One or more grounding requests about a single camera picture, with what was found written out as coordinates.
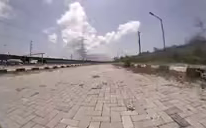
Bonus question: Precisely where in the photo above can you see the small bush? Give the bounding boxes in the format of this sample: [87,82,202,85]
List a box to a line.
[123,59,132,68]

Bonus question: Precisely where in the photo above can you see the lattice electricity pylon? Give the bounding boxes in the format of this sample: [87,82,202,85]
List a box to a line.
[76,36,89,61]

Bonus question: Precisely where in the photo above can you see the grey brick paved path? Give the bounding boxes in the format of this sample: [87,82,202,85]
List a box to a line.
[0,63,206,128]

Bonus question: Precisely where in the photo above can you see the dark utility pole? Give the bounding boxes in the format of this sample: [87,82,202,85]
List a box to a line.
[137,30,142,56]

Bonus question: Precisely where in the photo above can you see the elevated road bridge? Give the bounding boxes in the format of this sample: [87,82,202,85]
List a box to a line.
[0,52,114,66]

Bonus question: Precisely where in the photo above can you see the street lamp pole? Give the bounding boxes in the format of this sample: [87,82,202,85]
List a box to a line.
[148,11,167,52]

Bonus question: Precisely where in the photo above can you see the black and white striped kerb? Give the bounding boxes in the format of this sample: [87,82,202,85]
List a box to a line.
[0,63,92,75]
[122,62,206,82]

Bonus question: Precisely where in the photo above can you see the thin pole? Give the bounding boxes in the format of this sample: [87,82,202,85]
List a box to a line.
[29,40,34,57]

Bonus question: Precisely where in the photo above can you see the grassy embankment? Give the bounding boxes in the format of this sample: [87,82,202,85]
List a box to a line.
[115,39,206,66]

